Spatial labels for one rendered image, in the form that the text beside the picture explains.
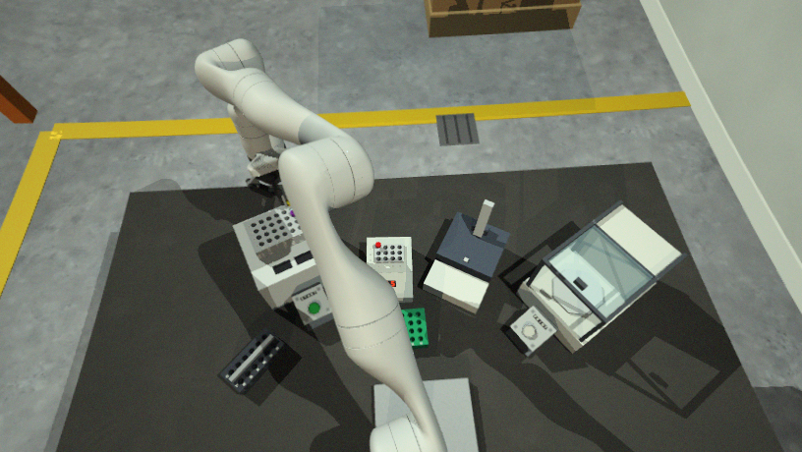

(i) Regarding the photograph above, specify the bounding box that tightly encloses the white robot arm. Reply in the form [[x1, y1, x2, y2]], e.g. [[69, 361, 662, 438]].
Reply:
[[195, 38, 447, 452]]

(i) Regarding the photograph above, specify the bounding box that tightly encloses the white benchtop mixer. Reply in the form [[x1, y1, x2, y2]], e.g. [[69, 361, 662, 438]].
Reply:
[[233, 205, 334, 331]]

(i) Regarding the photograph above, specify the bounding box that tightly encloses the green tube rack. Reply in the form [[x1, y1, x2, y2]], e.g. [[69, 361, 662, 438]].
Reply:
[[401, 308, 429, 349]]

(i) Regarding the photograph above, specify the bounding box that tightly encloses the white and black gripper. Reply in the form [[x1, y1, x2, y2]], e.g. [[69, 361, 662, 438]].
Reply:
[[246, 170, 288, 207]]

